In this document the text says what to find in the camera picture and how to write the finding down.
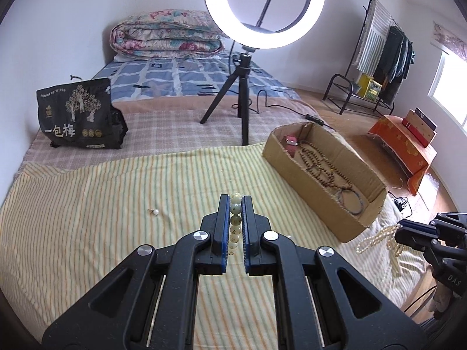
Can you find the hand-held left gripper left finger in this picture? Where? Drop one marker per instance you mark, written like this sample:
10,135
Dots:
222,233

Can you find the black metal clothes rack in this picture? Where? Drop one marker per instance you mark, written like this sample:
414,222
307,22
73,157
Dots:
329,88

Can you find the person's right hand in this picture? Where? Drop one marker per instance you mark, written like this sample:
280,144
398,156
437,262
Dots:
443,299

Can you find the floral curtain valance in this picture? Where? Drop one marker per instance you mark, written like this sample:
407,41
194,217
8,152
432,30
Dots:
450,40

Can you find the window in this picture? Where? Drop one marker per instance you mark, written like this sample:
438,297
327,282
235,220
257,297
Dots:
452,87

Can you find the blue patterned bed sheet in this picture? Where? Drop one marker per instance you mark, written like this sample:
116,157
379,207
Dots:
164,76

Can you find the red flat box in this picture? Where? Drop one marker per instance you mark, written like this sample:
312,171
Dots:
412,133

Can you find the brown cardboard box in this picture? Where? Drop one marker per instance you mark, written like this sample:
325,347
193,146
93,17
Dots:
313,204

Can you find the dark green hanging coat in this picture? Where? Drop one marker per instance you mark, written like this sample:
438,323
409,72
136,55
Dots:
392,54

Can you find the black tripod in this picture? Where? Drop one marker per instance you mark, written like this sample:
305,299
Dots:
243,91

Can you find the black snack bag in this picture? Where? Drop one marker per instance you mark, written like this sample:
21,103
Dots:
80,116

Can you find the dark blue hanging jacket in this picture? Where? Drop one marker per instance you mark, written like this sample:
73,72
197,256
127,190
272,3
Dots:
406,58

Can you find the striped hanging towel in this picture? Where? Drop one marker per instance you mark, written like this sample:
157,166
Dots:
372,40

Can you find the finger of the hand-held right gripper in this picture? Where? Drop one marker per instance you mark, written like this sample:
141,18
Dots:
452,223
416,235

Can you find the folded floral quilt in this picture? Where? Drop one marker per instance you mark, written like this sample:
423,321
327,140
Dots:
164,32

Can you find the orange cloth covered table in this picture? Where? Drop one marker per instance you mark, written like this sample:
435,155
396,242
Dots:
397,142

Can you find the dark long box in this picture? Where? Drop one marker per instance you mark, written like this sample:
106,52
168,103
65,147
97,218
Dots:
425,117

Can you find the yellow box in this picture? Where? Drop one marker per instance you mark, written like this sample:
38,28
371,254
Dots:
372,87

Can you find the clear plastic sheet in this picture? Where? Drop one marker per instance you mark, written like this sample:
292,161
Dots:
432,189

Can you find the power strip with plugs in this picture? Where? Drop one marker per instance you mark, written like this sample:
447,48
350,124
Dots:
400,203

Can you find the brown plaid bed sheet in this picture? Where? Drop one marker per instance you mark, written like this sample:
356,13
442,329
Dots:
164,127

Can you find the black phone holder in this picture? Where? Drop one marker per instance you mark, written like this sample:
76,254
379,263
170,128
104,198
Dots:
270,0

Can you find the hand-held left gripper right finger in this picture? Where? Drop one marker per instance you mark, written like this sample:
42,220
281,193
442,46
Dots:
248,233

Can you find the tan cardboard gift box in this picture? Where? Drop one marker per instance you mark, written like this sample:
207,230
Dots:
416,125

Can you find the yellow striped blanket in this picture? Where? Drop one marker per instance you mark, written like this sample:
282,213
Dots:
109,207

